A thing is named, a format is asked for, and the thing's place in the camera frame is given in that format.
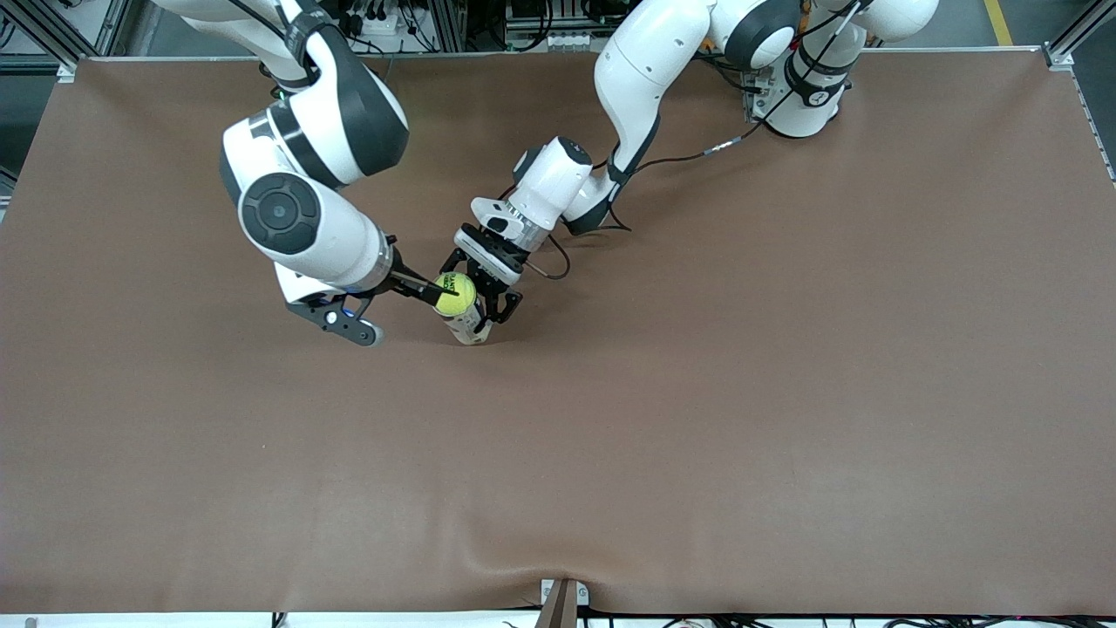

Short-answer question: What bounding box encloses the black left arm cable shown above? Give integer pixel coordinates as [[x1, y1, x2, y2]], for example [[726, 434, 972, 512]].
[[523, 118, 772, 282]]

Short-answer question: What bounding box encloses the brown table mat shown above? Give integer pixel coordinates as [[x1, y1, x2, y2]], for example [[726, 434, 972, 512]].
[[0, 48, 1116, 616]]

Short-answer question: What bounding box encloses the white power strip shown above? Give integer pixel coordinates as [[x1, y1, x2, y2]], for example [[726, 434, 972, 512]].
[[349, 0, 421, 40]]

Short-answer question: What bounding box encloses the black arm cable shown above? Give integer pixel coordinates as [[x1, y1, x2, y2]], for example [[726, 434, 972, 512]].
[[523, 118, 772, 282], [222, 0, 310, 58]]

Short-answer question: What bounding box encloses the grey metal clamp bracket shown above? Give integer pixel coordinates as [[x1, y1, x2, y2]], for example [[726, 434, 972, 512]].
[[540, 577, 590, 608]]

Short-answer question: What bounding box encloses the silver aluminium frame profile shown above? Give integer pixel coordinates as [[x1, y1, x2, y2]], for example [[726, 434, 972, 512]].
[[0, 0, 132, 62], [427, 0, 467, 51], [1042, 0, 1116, 71]]

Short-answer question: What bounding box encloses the brown wooden post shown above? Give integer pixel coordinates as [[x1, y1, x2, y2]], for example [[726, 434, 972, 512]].
[[534, 580, 579, 628]]

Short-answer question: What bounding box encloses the blue white tennis ball can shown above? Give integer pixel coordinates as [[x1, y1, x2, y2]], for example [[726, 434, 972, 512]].
[[433, 279, 491, 346]]

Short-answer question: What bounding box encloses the yellow-green tennis ball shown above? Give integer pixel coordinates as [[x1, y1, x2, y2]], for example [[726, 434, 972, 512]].
[[433, 271, 479, 317]]

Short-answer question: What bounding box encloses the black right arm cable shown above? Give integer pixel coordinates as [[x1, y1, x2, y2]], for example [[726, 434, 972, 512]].
[[222, 0, 310, 58]]

